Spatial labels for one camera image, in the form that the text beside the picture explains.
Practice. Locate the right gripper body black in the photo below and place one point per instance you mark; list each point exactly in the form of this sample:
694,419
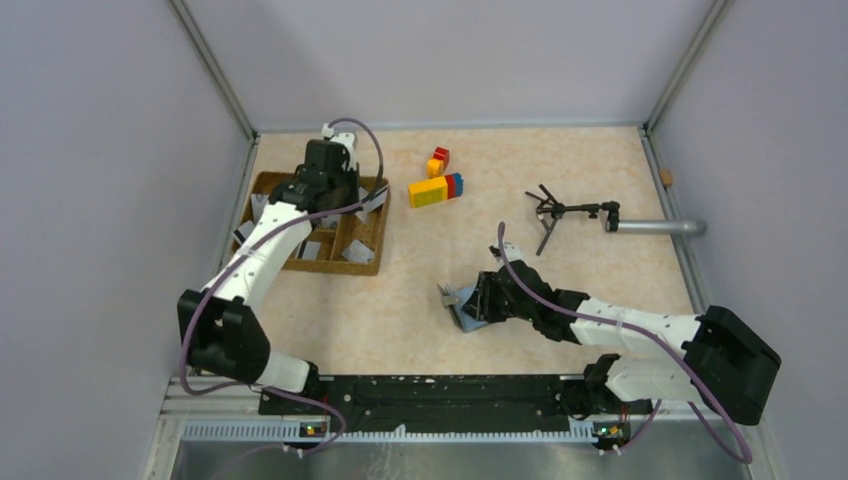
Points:
495,305

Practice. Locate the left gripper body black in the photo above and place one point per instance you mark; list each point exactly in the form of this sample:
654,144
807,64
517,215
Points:
345,187

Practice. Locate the grey card holder wallet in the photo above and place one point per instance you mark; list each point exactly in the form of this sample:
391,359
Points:
465,306

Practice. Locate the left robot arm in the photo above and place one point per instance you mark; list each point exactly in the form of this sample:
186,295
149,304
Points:
219,327

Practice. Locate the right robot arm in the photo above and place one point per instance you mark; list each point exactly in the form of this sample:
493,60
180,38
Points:
714,357

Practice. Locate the striped card top right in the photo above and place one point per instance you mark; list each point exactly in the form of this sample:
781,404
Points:
371,203

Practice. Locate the card with stripe front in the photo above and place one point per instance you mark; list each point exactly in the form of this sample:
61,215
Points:
309,250

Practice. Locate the card with stripe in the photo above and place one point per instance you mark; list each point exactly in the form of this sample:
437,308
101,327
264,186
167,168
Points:
242,232
309,250

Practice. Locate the card with stripe left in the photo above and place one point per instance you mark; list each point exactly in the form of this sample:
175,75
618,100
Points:
242,232

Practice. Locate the brown woven tray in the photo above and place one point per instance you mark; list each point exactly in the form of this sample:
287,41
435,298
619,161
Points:
334,234

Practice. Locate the yellow toy block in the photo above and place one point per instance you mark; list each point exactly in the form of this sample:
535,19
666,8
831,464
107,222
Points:
427,192

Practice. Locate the small red yellow block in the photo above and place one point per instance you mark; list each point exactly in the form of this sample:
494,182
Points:
438,162

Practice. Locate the red blue toy block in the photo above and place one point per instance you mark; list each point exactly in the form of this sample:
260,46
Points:
454,185

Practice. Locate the silver metal tube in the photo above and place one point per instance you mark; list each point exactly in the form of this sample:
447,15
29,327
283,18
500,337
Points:
684,227

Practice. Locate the small wooden cork piece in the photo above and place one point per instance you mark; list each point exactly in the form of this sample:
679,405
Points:
666,177

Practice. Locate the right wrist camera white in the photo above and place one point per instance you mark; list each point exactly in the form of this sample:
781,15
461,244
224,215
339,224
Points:
506,253

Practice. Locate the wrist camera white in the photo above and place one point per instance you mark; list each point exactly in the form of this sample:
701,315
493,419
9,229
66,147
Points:
347,139
506,253

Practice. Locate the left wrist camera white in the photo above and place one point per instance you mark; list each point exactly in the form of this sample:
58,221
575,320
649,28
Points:
347,139

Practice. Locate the black tripod camera mount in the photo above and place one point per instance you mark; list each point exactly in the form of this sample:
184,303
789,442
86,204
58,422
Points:
549,211

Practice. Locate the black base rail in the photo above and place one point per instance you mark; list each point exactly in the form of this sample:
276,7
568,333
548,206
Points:
456,403

